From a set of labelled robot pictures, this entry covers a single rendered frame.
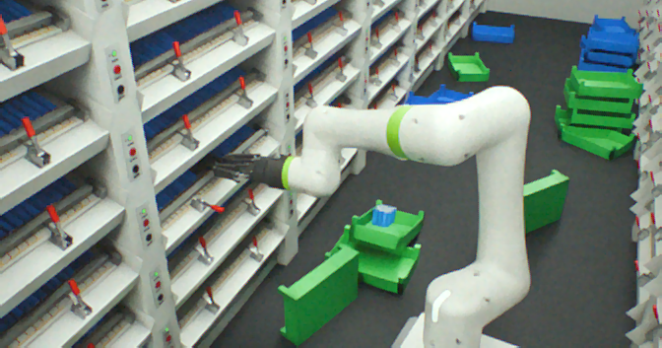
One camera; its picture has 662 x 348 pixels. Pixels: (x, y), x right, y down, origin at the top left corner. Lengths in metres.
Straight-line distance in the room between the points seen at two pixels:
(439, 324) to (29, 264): 0.84
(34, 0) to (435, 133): 0.81
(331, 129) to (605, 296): 1.29
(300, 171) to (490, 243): 0.49
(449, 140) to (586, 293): 1.29
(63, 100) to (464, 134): 0.82
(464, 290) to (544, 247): 1.16
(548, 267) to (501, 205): 1.06
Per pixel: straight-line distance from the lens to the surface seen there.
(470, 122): 1.17
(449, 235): 2.45
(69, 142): 1.25
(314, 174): 1.48
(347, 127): 1.38
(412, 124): 1.19
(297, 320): 1.90
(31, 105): 1.30
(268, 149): 1.91
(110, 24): 1.25
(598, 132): 3.36
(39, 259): 1.28
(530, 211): 2.47
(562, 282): 2.34
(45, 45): 1.19
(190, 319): 1.86
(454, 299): 1.33
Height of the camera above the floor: 1.47
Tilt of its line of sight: 30 degrees down
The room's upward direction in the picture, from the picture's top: straight up
